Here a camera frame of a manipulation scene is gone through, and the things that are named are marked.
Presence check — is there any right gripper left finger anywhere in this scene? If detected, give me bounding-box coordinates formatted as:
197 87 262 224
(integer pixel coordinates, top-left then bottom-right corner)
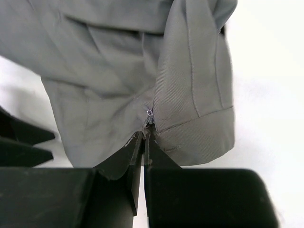
94 132 143 216

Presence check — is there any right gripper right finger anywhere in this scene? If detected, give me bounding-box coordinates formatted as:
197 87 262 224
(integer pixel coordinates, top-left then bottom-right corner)
144 133 181 217

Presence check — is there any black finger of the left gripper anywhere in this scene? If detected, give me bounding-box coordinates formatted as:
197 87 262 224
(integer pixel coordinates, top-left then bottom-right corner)
0 108 55 167

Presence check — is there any grey pleated skirt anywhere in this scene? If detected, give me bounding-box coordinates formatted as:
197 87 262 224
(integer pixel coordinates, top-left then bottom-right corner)
0 0 237 168

